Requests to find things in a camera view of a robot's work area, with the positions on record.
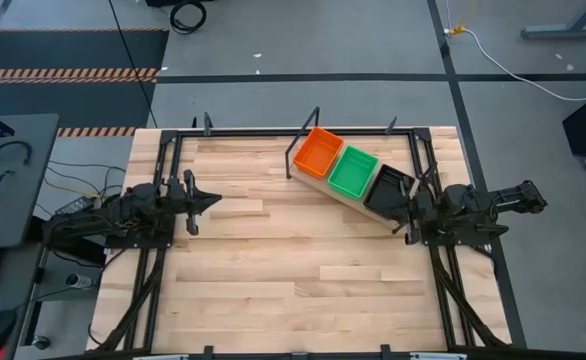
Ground black coiled cable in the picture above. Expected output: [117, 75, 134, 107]
[169, 0, 208, 36]

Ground grey side desk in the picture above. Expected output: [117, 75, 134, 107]
[0, 113, 60, 250]

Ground black hazard-striped floor mat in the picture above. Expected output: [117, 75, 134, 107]
[0, 27, 170, 139]

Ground yellow cable plug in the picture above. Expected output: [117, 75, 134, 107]
[447, 0, 479, 36]

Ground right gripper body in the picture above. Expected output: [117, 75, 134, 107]
[403, 189, 439, 246]

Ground black plastic basket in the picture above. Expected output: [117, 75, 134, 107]
[362, 163, 417, 225]

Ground yellow floor cable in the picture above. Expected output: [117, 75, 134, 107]
[45, 177, 102, 199]

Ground thin black cable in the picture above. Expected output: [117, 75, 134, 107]
[106, 0, 160, 130]

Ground black aluminium table frame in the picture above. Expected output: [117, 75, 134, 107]
[90, 113, 513, 360]

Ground white power cable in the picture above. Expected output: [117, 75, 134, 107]
[442, 0, 586, 103]

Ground grey metal table leg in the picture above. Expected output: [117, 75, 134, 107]
[520, 0, 586, 40]

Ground black box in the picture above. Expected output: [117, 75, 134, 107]
[145, 0, 214, 8]

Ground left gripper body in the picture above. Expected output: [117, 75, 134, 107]
[167, 168, 199, 237]

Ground black floor cable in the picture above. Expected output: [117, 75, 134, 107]
[47, 159, 127, 174]

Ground dark grey desk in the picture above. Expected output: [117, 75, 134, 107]
[0, 242, 49, 360]

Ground wooden tray base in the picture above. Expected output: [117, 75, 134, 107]
[285, 106, 437, 236]

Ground silver and black cylinder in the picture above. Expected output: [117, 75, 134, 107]
[65, 273, 94, 290]

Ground black power adapter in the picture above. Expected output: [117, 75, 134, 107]
[55, 195, 96, 217]

